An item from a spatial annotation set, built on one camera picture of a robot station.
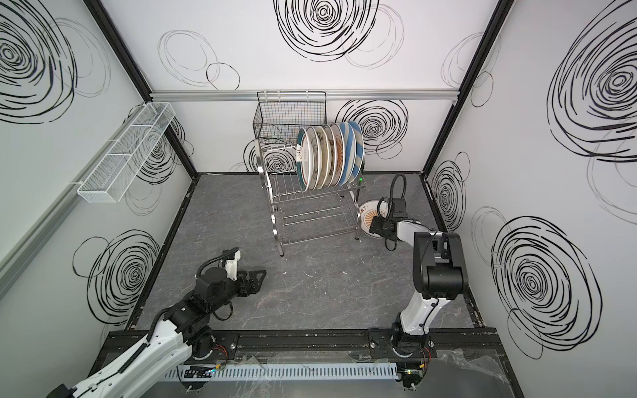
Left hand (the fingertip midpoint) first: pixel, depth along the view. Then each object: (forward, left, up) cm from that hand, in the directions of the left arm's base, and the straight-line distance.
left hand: (259, 273), depth 82 cm
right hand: (+22, -42, -4) cm, 48 cm away
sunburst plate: (+31, -39, -6) cm, 50 cm away
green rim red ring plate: (+28, -14, +22) cm, 38 cm away
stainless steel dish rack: (+26, -10, -2) cm, 28 cm away
